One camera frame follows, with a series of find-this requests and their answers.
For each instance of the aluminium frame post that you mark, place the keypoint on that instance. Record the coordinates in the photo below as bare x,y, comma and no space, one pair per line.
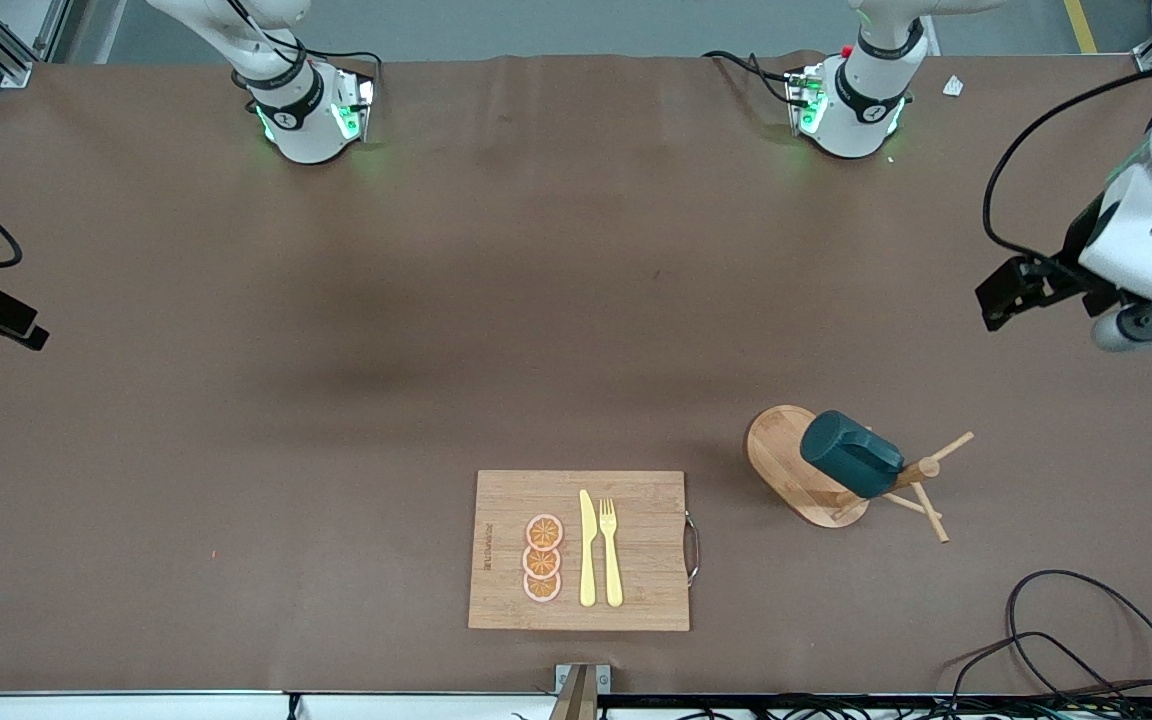
6,60

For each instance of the wooden cup rack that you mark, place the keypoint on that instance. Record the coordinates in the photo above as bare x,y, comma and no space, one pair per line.
776,450

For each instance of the bamboo cutting board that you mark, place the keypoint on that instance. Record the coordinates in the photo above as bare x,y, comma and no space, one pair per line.
651,550

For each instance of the yellow plastic fork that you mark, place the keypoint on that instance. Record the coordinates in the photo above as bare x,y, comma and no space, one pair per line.
612,570

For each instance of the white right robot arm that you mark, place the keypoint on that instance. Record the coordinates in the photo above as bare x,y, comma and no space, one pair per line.
301,125

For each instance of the white paper scrap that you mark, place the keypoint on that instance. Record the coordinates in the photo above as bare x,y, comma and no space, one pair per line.
953,86

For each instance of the metal camera bracket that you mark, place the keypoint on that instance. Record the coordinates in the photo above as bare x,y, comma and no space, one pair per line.
576,690

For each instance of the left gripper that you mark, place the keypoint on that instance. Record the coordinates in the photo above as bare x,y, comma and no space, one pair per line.
1068,262

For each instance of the orange slice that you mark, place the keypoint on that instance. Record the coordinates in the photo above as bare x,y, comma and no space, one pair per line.
543,531
541,562
541,588

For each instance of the yellow plastic knife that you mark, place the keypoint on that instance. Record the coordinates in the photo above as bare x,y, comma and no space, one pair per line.
587,560

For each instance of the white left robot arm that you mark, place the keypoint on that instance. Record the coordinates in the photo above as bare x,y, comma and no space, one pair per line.
861,110

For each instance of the dark green cup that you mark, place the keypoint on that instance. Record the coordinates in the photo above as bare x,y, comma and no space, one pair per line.
851,455

